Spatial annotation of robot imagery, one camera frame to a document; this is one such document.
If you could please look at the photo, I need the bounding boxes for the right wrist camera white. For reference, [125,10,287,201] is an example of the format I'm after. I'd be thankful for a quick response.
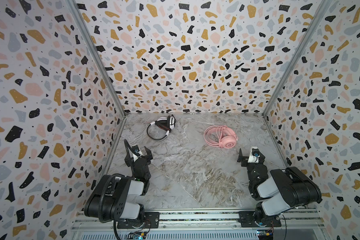
[248,147,261,164]

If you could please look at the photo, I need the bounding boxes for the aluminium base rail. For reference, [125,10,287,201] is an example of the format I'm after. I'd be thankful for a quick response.
[68,208,330,240]

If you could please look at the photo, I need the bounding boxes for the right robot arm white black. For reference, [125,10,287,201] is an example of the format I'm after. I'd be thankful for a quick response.
[237,147,322,228]

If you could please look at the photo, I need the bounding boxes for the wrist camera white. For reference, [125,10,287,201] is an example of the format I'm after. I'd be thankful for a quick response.
[131,145,143,161]
[248,147,261,164]

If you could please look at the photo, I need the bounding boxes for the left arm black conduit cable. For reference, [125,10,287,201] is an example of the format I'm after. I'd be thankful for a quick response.
[97,138,142,225]

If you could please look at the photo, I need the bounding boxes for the pink headphones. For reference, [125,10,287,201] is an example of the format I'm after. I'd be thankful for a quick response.
[204,125,238,149]

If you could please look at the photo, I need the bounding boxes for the white black headphones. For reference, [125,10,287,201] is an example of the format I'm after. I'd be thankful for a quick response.
[146,115,177,142]

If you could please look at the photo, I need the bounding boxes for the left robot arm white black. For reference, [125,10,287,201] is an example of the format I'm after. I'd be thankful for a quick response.
[84,146,153,229]

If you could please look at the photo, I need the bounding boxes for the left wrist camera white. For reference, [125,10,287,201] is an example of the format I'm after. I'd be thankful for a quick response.
[131,145,143,161]

